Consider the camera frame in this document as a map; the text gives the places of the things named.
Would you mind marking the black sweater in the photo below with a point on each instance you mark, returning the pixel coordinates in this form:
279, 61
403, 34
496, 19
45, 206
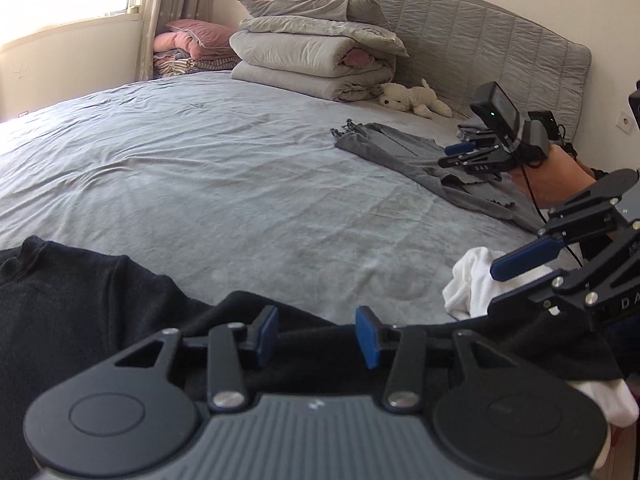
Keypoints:
75, 320

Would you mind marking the white garment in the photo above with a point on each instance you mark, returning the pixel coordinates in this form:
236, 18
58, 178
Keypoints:
470, 285

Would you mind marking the white wall socket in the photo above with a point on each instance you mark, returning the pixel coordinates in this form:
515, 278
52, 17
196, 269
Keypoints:
628, 121

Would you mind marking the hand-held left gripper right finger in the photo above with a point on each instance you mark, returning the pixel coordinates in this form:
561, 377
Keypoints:
367, 337

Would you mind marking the white plush toy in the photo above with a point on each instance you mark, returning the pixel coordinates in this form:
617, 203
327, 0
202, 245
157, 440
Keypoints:
415, 97

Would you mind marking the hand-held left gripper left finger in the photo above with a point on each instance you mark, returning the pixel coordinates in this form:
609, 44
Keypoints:
269, 335

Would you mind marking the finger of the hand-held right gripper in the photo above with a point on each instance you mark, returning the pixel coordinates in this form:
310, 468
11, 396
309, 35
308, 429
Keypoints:
525, 257
600, 290

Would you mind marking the spare hand-held gripper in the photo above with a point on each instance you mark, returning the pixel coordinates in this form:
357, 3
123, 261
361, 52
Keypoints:
500, 115

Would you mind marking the grey quilted headboard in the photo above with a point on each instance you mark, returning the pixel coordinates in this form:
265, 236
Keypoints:
490, 35

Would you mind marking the grey and pink pillow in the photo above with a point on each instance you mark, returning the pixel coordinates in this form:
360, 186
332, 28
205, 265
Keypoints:
310, 7

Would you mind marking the striped folded blankets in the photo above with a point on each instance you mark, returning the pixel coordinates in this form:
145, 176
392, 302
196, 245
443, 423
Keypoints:
200, 66

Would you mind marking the grey garment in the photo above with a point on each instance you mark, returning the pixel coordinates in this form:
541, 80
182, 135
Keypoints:
400, 152

